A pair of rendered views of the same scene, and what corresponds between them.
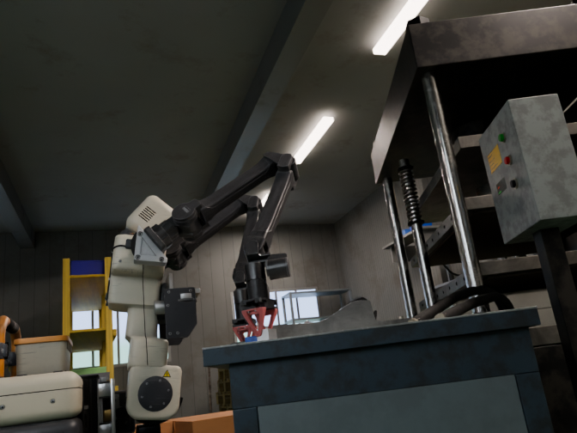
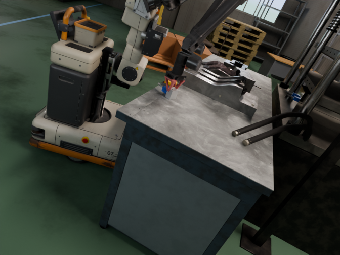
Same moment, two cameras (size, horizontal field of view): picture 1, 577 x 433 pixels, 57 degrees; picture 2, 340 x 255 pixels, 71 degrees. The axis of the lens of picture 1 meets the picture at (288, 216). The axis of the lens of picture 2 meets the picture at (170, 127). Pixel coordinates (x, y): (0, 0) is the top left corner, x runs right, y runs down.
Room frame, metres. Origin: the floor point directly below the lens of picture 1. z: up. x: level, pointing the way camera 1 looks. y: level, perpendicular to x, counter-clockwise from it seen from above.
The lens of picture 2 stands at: (0.32, -0.19, 1.31)
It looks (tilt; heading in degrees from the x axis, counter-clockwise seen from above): 30 degrees down; 11
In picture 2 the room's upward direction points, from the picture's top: 21 degrees clockwise
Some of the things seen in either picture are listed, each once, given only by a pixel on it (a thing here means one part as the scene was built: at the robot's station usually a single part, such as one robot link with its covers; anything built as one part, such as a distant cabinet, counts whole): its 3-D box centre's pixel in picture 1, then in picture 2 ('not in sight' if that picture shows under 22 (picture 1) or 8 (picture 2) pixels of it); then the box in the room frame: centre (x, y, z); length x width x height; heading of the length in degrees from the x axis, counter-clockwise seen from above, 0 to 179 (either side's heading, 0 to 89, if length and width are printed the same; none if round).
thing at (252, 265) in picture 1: (257, 272); (182, 58); (1.49, 0.11, 1.02); 0.07 x 0.06 x 0.07; 84
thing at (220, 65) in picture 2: not in sight; (221, 67); (2.23, -0.02, 0.90); 0.26 x 0.18 x 0.08; 107
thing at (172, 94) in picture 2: (252, 342); (166, 89); (1.50, 0.14, 0.83); 0.13 x 0.05 x 0.05; 67
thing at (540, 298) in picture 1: (506, 315); (327, 111); (2.43, -0.91, 0.87); 0.50 x 0.27 x 0.17; 90
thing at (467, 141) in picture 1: (499, 180); not in sight; (2.48, -1.04, 1.51); 1.10 x 0.70 x 0.05; 0
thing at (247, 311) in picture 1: (258, 319); (172, 82); (1.48, 0.12, 0.88); 0.07 x 0.07 x 0.09; 67
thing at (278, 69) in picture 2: not in sight; (286, 76); (6.85, -1.15, 0.33); 1.23 x 0.65 x 0.66; 109
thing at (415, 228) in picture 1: (427, 281); (308, 66); (2.65, -0.64, 1.10); 0.05 x 0.05 x 1.30
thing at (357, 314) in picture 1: (333, 328); (222, 85); (1.88, -0.11, 0.87); 0.50 x 0.26 x 0.14; 90
